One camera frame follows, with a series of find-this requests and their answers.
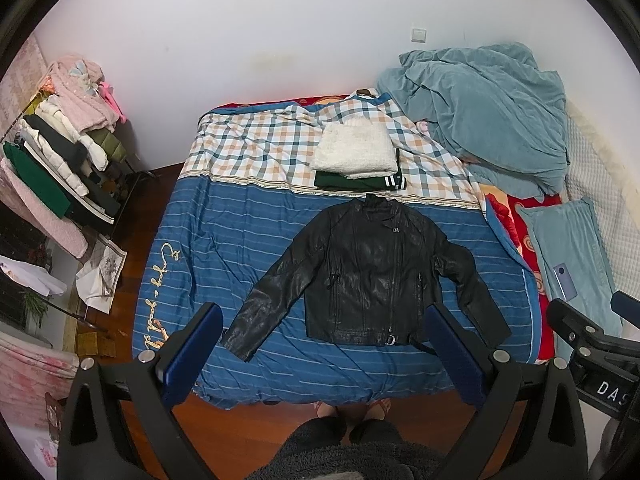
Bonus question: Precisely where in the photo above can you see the white quilted cover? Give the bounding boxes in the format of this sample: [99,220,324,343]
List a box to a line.
[565,103,639,298]

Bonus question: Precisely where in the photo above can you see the white embroidered cloth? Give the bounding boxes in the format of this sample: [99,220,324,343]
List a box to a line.
[75,234,128,314]

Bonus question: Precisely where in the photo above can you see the teal pillow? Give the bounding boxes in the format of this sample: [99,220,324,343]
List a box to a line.
[509,197,623,360]

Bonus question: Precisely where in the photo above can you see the red floral bed sheet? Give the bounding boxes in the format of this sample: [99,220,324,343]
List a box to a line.
[480,184,561,361]

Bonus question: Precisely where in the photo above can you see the blue striped plaid bed sheet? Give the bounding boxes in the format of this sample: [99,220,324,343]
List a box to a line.
[132,94,541,408]

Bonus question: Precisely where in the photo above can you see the clothes rack with garments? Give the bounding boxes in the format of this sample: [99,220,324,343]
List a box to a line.
[1,55,145,260]

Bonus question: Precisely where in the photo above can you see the white fluffy folded sweater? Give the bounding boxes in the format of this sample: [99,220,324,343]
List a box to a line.
[311,117,398,180]

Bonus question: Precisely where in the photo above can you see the white wall switch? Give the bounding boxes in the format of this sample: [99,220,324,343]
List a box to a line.
[410,27,427,44]

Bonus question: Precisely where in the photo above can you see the pink floral curtain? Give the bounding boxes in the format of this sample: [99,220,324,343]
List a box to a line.
[1,333,79,479]

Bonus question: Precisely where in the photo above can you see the person in dark fleece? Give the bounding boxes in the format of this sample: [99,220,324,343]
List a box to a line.
[249,398,444,480]

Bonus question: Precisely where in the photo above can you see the dark green folded garment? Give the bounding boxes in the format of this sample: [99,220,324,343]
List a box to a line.
[312,148,407,192]

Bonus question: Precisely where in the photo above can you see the teal blanket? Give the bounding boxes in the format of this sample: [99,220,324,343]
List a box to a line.
[376,42,570,200]

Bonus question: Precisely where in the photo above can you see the black leather jacket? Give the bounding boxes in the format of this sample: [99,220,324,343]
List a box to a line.
[221,195,511,361]

